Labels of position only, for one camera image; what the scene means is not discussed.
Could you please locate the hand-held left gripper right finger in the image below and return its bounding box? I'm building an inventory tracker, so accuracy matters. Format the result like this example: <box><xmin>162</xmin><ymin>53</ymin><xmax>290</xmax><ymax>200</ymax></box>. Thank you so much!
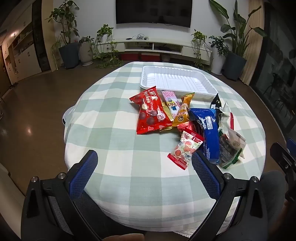
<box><xmin>191</xmin><ymin>150</ymin><xmax>271</xmax><ymax>241</ymax></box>

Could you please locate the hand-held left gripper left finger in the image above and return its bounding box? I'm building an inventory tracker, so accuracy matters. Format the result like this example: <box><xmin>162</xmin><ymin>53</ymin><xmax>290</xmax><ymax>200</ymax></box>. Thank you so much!
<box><xmin>22</xmin><ymin>150</ymin><xmax>103</xmax><ymax>241</ymax></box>

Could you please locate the small strawberry print packet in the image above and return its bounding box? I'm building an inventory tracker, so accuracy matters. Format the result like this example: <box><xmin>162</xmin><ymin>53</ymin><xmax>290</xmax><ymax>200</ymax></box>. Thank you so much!
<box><xmin>167</xmin><ymin>130</ymin><xmax>205</xmax><ymax>171</ymax></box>

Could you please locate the clear packet of dark snacks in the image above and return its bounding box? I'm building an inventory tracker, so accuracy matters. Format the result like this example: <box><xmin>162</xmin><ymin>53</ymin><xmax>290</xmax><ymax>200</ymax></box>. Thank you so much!
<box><xmin>217</xmin><ymin>126</ymin><xmax>247</xmax><ymax>169</ymax></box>

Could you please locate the dark blue cookie packet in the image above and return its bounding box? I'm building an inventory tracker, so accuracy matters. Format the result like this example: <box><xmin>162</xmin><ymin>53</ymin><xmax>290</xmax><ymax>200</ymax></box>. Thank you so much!
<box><xmin>188</xmin><ymin>108</ymin><xmax>220</xmax><ymax>164</ymax></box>

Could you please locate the dark red foil packet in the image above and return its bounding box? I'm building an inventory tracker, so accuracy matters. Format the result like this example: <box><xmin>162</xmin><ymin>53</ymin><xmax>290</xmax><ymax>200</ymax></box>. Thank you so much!
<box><xmin>177</xmin><ymin>121</ymin><xmax>197</xmax><ymax>135</ymax></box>

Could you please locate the orange snack packet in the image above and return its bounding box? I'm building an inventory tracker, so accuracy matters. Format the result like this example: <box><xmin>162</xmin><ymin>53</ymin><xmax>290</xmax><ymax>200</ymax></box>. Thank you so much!
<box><xmin>171</xmin><ymin>92</ymin><xmax>195</xmax><ymax>127</ymax></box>

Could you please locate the white packet with red stripe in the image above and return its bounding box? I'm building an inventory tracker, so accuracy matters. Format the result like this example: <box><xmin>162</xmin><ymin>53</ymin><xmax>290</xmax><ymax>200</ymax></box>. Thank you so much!
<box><xmin>217</xmin><ymin>101</ymin><xmax>235</xmax><ymax>130</ymax></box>

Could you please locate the black snack packet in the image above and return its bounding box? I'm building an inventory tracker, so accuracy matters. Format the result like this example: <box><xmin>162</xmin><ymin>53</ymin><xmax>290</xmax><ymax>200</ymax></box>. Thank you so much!
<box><xmin>210</xmin><ymin>93</ymin><xmax>223</xmax><ymax>114</ymax></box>

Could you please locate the gold wafer packet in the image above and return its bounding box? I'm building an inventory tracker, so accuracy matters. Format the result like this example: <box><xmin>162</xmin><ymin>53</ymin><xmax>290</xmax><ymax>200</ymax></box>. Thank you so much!
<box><xmin>159</xmin><ymin>101</ymin><xmax>174</xmax><ymax>133</ymax></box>

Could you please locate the red chocolate ball packet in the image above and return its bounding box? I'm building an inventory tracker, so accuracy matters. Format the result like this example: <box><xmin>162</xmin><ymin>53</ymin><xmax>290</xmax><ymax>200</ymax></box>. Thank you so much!
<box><xmin>129</xmin><ymin>86</ymin><xmax>173</xmax><ymax>135</ymax></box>

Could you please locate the pink cartoon snack packet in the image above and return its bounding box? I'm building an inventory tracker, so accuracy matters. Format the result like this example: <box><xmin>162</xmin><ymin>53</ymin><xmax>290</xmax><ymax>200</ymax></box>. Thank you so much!
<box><xmin>161</xmin><ymin>90</ymin><xmax>181</xmax><ymax>120</ymax></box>

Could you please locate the white plastic tray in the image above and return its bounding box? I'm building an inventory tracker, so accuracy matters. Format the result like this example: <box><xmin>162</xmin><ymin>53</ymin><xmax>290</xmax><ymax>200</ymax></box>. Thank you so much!
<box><xmin>140</xmin><ymin>65</ymin><xmax>218</xmax><ymax>96</ymax></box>

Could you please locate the person's left hand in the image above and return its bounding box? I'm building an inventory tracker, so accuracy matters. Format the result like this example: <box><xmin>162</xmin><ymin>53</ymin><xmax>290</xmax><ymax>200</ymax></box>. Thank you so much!
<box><xmin>102</xmin><ymin>233</ymin><xmax>148</xmax><ymax>241</ymax></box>

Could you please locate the glass sliding door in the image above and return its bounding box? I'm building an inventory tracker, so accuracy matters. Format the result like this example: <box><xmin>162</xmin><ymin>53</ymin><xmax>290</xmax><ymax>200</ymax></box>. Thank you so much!
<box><xmin>251</xmin><ymin>2</ymin><xmax>296</xmax><ymax>139</ymax></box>

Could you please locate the large-leaf plant in dark pot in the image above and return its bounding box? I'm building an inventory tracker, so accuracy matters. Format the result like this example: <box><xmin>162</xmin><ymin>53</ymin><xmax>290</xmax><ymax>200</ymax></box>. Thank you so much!
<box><xmin>209</xmin><ymin>0</ymin><xmax>267</xmax><ymax>80</ymax></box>

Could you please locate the beige curtain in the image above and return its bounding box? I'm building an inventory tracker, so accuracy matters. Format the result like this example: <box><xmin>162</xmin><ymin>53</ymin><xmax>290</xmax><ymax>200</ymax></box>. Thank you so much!
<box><xmin>239</xmin><ymin>0</ymin><xmax>265</xmax><ymax>86</ymax></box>

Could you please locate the bushy plant in white pot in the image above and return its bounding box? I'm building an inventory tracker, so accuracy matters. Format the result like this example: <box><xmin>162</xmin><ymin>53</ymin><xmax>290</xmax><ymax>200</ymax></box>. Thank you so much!
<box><xmin>208</xmin><ymin>35</ymin><xmax>230</xmax><ymax>76</ymax></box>

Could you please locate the tall plant in dark pot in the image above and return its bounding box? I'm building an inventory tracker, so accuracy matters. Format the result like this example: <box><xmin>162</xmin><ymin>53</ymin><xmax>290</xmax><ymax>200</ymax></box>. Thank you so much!
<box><xmin>46</xmin><ymin>0</ymin><xmax>81</xmax><ymax>69</ymax></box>

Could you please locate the small plant in pale pot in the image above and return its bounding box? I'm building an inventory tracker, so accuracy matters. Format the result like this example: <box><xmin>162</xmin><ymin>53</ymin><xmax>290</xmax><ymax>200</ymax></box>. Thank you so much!
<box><xmin>79</xmin><ymin>36</ymin><xmax>94</xmax><ymax>66</ymax></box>

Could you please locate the white television cabinet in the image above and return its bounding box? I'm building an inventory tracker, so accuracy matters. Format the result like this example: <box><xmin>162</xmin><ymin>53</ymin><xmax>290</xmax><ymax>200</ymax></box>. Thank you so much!
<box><xmin>113</xmin><ymin>38</ymin><xmax>212</xmax><ymax>63</ymax></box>

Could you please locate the hanging leafy plant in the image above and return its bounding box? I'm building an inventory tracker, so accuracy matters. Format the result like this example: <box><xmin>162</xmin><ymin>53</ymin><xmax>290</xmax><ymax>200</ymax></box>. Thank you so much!
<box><xmin>191</xmin><ymin>29</ymin><xmax>212</xmax><ymax>70</ymax></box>

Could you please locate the trailing vine plant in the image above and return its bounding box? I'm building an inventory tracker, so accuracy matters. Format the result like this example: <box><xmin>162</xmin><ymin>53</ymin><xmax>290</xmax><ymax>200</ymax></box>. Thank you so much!
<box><xmin>92</xmin><ymin>24</ymin><xmax>125</xmax><ymax>69</ymax></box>

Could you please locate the wall cabinet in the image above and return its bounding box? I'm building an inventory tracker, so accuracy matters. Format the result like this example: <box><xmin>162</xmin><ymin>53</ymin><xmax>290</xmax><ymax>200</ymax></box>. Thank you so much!
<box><xmin>0</xmin><ymin>5</ymin><xmax>42</xmax><ymax>84</ymax></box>

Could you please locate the cable bundle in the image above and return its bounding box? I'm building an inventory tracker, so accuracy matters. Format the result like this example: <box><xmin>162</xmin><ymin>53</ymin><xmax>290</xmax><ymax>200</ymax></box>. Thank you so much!
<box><xmin>126</xmin><ymin>34</ymin><xmax>149</xmax><ymax>42</ymax></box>

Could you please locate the wall-mounted black television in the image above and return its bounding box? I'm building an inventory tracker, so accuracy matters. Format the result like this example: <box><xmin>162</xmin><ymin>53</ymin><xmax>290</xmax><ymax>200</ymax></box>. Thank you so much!
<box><xmin>115</xmin><ymin>0</ymin><xmax>193</xmax><ymax>28</ymax></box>

